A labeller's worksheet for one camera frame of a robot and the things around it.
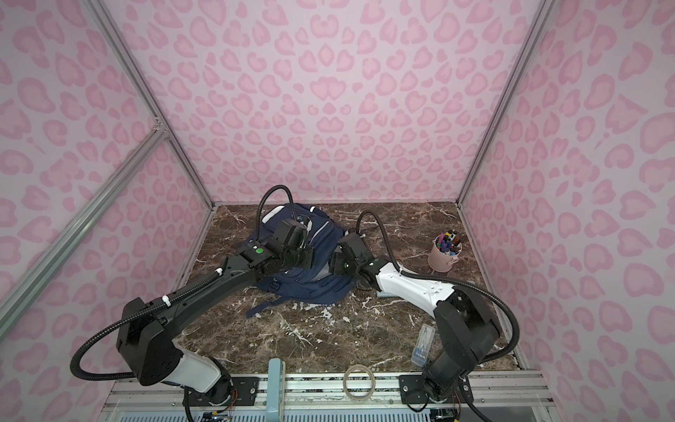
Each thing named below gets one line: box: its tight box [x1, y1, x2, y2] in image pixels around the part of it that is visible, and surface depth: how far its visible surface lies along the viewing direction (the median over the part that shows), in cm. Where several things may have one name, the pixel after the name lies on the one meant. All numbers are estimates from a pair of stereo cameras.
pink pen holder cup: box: [427, 229, 464, 274], surface depth 93 cm
